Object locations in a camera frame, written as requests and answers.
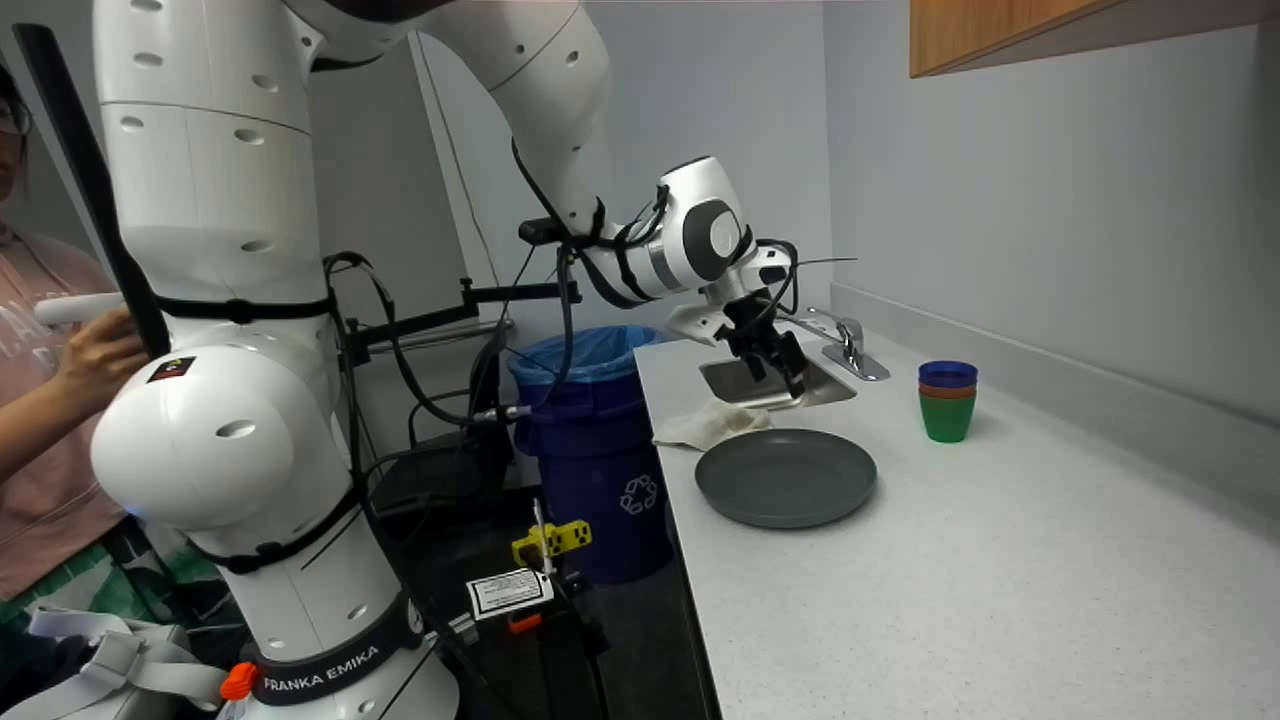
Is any green plastic cup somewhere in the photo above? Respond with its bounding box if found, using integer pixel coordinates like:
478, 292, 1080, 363
921, 391, 982, 449

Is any yellow clamp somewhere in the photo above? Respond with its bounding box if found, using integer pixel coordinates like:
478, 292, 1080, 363
512, 516, 596, 576

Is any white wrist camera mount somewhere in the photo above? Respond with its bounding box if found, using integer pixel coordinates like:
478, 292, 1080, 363
739, 244, 802, 295

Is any chrome faucet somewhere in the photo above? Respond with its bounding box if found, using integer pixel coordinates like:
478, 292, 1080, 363
789, 309, 893, 384

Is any black slanted bar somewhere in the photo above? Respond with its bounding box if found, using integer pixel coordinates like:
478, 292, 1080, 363
11, 22, 175, 360

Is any white label tag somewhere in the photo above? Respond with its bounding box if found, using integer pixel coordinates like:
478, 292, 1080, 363
463, 570, 556, 625

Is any blue recycling bin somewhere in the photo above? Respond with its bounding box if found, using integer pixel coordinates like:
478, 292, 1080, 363
510, 326, 678, 587

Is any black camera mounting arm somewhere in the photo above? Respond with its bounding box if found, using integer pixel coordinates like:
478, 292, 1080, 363
339, 242, 588, 368

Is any dark green plate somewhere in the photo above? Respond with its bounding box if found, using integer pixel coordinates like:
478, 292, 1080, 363
694, 426, 879, 535

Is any wooden wall cabinet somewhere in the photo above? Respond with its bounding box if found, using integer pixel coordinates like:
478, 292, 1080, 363
907, 0, 1280, 81

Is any black stereo camera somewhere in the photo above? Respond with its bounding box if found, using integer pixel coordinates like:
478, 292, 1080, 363
516, 211, 577, 254

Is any white towel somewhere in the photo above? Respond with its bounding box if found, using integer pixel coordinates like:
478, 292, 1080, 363
651, 401, 780, 452

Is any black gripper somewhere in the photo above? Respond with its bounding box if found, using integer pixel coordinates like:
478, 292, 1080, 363
712, 289, 814, 401

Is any person's hand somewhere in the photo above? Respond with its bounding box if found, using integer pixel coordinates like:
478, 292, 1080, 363
43, 309, 152, 428

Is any black chair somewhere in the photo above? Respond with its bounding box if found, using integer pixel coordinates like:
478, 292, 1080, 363
363, 332, 529, 530

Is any blue plastic cup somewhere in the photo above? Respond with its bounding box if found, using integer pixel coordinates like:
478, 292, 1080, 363
916, 357, 982, 391

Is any orange round knob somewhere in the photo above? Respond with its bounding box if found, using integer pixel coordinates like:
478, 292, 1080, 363
217, 660, 259, 707

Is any stainless steel sink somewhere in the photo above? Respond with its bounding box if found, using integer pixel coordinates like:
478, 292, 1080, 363
700, 347, 862, 413

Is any white handheld controller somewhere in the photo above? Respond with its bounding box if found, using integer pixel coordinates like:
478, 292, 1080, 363
34, 289, 133, 337

